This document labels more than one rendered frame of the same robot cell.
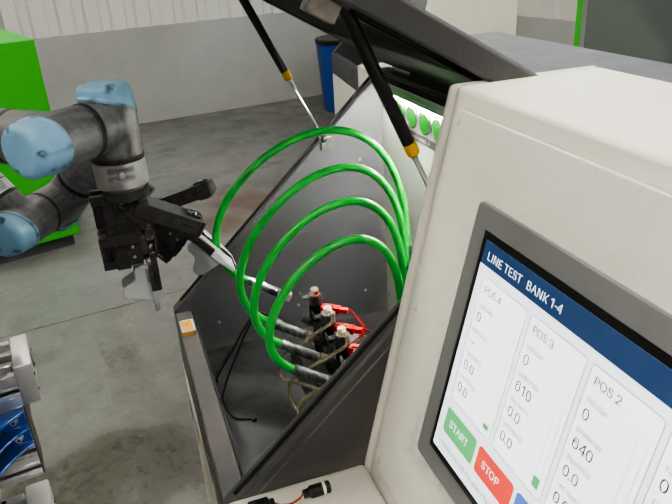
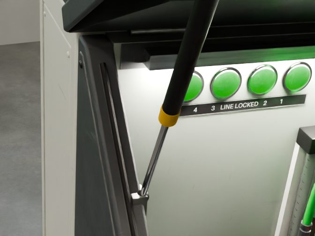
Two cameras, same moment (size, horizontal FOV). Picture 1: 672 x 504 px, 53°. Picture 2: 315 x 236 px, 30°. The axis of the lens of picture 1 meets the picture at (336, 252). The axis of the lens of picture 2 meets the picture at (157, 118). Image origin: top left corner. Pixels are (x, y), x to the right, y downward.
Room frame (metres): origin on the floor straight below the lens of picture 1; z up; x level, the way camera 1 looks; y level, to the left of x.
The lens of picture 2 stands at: (1.54, 0.58, 1.73)
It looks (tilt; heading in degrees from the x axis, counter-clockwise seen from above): 28 degrees down; 265
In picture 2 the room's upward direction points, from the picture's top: 5 degrees clockwise
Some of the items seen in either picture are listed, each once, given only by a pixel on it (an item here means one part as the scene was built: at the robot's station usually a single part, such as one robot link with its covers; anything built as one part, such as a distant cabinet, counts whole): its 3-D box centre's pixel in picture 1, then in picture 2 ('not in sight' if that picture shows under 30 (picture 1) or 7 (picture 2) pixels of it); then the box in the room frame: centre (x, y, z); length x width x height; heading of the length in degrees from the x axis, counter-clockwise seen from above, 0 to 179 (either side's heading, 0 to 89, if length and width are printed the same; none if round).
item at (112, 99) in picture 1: (108, 121); not in sight; (0.95, 0.31, 1.51); 0.09 x 0.08 x 0.11; 152
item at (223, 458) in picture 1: (209, 416); not in sight; (1.08, 0.27, 0.87); 0.62 x 0.04 x 0.16; 18
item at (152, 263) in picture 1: (151, 263); not in sight; (0.93, 0.28, 1.29); 0.05 x 0.02 x 0.09; 18
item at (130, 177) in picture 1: (121, 174); not in sight; (0.95, 0.31, 1.43); 0.08 x 0.08 x 0.05
